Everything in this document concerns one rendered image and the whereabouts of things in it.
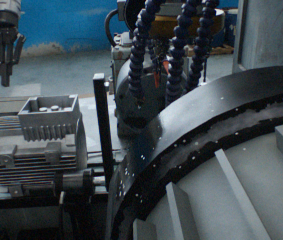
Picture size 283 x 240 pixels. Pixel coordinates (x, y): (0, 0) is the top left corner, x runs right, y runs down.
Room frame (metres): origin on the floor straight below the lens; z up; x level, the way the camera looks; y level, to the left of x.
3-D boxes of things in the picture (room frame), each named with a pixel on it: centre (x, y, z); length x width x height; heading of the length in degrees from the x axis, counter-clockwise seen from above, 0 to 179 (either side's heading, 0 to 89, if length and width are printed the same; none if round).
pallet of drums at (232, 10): (5.70, -1.44, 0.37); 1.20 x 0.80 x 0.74; 97
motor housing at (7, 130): (0.63, 0.25, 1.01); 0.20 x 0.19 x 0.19; 93
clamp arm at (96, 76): (0.50, 0.07, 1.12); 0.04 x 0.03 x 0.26; 92
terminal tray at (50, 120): (0.64, 0.21, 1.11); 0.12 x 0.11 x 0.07; 93
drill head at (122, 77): (1.00, -0.04, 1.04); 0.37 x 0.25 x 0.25; 2
